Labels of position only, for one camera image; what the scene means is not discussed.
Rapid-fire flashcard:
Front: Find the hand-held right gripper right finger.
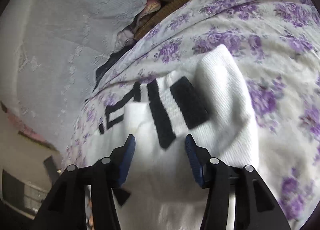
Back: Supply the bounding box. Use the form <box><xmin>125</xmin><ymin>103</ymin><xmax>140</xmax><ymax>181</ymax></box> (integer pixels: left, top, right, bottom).
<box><xmin>184</xmin><ymin>134</ymin><xmax>292</xmax><ymax>230</ymax></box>

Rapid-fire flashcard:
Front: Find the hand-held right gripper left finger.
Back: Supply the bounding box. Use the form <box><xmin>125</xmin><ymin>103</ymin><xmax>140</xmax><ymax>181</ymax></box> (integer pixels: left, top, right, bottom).
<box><xmin>32</xmin><ymin>134</ymin><xmax>137</xmax><ymax>230</ymax></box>

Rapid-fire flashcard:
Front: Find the white sweater with black trim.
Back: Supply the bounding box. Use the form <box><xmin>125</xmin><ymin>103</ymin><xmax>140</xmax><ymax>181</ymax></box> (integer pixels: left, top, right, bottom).
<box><xmin>96</xmin><ymin>43</ymin><xmax>260</xmax><ymax>230</ymax></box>

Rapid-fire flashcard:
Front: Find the dark cloth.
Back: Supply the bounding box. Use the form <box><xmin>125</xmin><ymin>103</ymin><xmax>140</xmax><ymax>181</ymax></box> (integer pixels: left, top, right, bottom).
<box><xmin>95</xmin><ymin>45</ymin><xmax>137</xmax><ymax>88</ymax></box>

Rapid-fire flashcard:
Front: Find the wooden furniture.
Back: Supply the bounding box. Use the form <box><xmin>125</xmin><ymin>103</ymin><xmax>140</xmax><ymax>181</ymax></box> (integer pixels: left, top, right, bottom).
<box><xmin>1</xmin><ymin>155</ymin><xmax>62</xmax><ymax>220</ymax></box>

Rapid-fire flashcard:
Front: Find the white lace cover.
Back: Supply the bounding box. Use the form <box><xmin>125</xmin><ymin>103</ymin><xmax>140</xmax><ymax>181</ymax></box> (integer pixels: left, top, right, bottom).
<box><xmin>0</xmin><ymin>0</ymin><xmax>175</xmax><ymax>150</ymax></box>

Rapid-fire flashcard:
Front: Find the purple floral bedsheet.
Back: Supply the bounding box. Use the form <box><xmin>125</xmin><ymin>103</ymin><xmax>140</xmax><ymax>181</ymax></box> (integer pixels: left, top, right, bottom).
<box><xmin>65</xmin><ymin>0</ymin><xmax>320</xmax><ymax>225</ymax></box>

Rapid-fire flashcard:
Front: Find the pink and white cloth bundle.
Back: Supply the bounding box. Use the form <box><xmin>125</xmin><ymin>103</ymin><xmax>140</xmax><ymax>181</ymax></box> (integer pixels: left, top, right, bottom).
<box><xmin>116</xmin><ymin>0</ymin><xmax>161</xmax><ymax>46</ymax></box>

